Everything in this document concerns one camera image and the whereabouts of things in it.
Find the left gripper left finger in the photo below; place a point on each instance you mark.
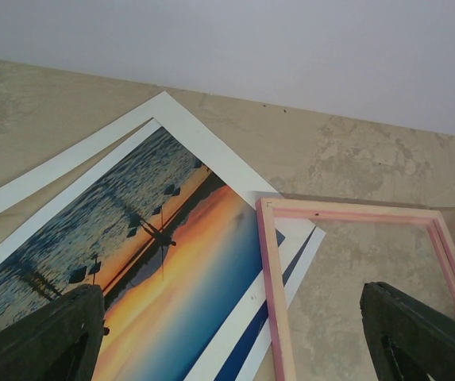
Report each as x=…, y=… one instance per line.
x=60, y=341

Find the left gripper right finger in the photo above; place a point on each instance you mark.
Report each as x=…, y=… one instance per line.
x=406, y=339

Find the pink picture frame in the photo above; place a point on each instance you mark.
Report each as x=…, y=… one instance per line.
x=267, y=209

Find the sunset photo print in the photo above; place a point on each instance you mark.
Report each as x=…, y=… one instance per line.
x=174, y=248

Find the white mat board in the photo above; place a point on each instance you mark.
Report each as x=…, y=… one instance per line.
x=177, y=120

